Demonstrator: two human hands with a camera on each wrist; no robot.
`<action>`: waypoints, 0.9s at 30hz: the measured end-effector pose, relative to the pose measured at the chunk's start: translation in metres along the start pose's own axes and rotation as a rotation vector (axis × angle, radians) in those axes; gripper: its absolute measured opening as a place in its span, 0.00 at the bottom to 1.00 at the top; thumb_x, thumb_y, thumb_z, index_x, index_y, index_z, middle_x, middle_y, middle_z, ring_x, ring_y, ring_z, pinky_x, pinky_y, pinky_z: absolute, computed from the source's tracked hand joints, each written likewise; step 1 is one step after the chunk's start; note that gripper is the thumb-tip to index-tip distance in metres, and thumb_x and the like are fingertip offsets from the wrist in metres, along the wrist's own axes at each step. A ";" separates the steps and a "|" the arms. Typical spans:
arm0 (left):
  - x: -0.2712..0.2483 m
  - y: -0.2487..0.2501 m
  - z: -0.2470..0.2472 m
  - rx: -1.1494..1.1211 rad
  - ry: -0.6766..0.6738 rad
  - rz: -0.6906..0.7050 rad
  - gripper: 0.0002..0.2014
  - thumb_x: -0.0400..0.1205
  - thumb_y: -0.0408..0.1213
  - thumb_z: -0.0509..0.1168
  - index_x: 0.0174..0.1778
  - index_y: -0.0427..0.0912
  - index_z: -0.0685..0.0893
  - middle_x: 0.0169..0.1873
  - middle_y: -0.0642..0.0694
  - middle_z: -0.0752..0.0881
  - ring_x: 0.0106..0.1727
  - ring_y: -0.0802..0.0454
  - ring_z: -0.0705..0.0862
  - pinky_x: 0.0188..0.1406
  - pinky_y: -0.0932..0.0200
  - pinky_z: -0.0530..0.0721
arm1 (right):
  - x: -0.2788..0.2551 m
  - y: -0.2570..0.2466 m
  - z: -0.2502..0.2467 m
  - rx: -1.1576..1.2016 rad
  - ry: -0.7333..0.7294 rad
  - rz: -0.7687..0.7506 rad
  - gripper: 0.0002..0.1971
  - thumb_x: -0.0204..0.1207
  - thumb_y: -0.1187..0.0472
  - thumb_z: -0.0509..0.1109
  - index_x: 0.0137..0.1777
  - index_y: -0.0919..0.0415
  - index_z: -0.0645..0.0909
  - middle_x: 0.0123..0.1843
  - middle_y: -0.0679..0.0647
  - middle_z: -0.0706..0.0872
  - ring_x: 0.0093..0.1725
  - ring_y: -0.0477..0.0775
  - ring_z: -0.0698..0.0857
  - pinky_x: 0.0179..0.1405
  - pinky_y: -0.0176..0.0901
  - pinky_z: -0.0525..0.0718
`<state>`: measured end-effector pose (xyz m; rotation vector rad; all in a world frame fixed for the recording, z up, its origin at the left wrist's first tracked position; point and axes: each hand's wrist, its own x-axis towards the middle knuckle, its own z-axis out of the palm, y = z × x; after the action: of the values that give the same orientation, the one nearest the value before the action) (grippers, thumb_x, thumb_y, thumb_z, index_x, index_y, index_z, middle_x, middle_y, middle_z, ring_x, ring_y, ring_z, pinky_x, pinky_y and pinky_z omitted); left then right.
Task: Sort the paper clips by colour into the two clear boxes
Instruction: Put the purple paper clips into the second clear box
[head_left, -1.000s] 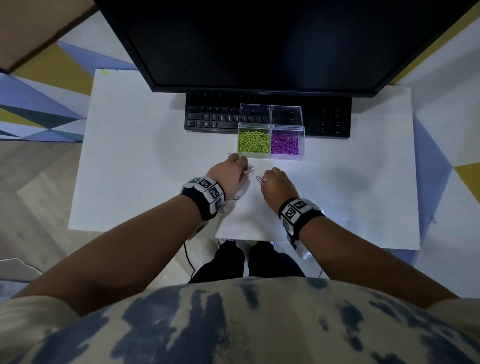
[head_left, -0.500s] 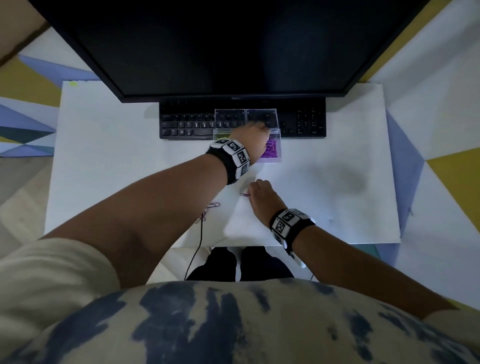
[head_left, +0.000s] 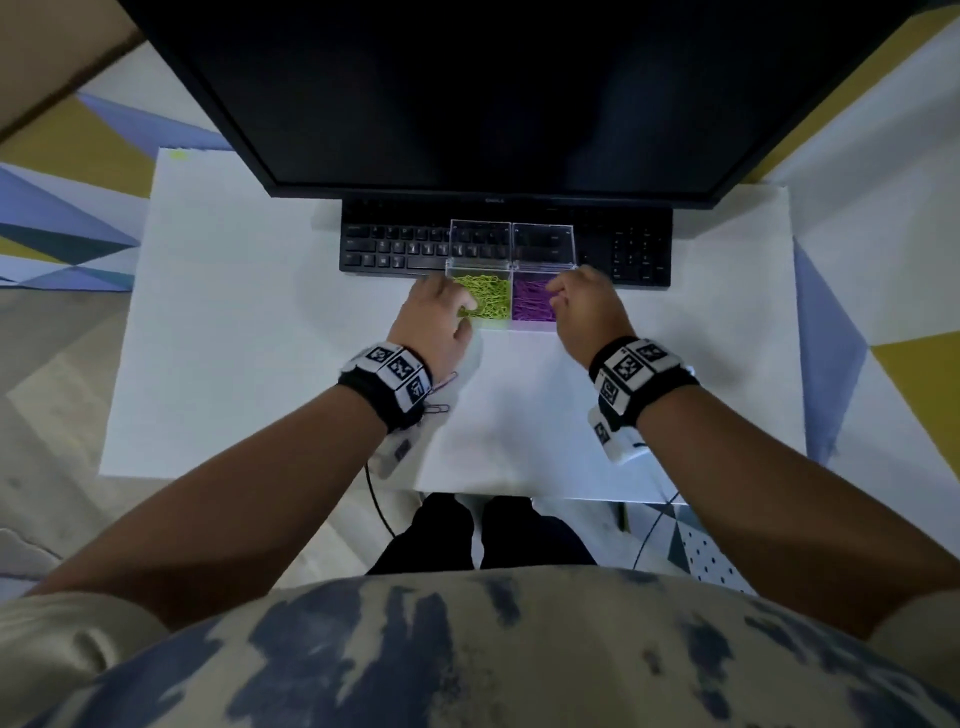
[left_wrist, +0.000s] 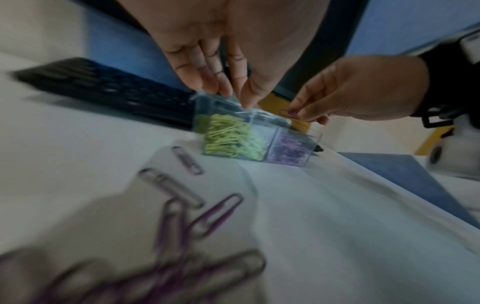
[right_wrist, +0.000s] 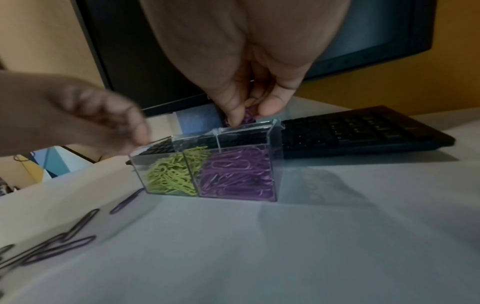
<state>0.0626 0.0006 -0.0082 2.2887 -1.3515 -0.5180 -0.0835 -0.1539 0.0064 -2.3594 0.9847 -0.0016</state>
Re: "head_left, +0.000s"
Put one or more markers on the person's left hand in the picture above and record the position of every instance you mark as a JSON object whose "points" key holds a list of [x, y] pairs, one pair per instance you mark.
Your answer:
{"points": [[435, 326]]}

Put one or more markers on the person's right hand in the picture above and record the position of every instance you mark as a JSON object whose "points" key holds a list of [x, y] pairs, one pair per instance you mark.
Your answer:
{"points": [[592, 319]]}

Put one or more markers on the small heap of purple clips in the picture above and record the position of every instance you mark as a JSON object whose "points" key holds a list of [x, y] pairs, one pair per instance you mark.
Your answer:
{"points": [[532, 300]]}

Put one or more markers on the heap of green paper clips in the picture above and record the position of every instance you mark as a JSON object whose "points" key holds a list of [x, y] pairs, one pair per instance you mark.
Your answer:
{"points": [[491, 296]]}

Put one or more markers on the transparent box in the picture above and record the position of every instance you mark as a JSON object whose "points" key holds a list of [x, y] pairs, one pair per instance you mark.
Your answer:
{"points": [[544, 244], [487, 244]]}

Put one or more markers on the person's right forearm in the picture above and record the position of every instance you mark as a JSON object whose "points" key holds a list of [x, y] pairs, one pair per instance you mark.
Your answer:
{"points": [[787, 510]]}

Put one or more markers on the person's left forearm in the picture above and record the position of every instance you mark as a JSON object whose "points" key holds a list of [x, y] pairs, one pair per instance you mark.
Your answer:
{"points": [[225, 510]]}

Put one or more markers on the person's black trousers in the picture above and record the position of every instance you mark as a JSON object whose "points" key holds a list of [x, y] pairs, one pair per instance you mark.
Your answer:
{"points": [[525, 540]]}

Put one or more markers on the person's tie-dye shirt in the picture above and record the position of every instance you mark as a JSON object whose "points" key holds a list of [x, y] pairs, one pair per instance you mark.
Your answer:
{"points": [[487, 652]]}

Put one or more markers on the black keyboard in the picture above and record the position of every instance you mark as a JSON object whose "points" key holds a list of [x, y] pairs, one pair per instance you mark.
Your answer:
{"points": [[382, 244]]}

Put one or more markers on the black right wristband with markers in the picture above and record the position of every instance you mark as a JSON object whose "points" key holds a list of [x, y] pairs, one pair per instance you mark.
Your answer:
{"points": [[660, 390]]}

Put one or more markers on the black computer monitor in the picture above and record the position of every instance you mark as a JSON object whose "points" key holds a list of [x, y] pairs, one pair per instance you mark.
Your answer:
{"points": [[487, 82]]}

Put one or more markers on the brown wooden board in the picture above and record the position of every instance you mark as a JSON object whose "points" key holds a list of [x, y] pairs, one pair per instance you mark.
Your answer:
{"points": [[45, 45]]}

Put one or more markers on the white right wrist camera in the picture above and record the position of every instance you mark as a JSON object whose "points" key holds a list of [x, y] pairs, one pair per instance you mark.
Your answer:
{"points": [[619, 442]]}

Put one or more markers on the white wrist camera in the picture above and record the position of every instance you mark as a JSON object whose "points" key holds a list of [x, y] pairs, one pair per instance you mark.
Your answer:
{"points": [[397, 454], [619, 442]]}

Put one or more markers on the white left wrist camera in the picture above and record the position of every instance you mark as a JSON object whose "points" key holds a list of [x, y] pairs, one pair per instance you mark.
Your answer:
{"points": [[397, 454]]}

